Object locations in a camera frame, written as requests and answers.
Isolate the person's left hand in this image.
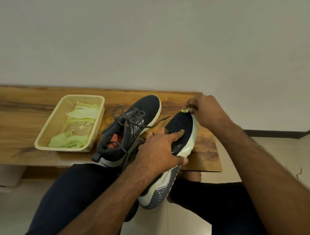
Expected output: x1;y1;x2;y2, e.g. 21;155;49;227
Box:
132;128;189;179

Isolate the person's right hand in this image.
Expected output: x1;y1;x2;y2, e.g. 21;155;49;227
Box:
184;95;240;143

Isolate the grey shoelace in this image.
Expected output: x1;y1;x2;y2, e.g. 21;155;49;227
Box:
121;116;171;172
101;105;152;154

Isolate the dark sneaker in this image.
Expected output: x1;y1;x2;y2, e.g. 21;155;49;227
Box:
122;112;198;210
91;94;162;169

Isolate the person's right forearm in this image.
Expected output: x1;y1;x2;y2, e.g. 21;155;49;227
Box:
218;126;310;235

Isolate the person's left forearm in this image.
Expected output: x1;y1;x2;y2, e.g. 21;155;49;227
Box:
57;164;158;235

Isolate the dark baseboard strip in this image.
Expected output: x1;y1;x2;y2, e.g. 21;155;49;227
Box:
243;129;310;139

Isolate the cream plastic mesh basket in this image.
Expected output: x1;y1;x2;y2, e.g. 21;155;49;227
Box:
34;95;106;153

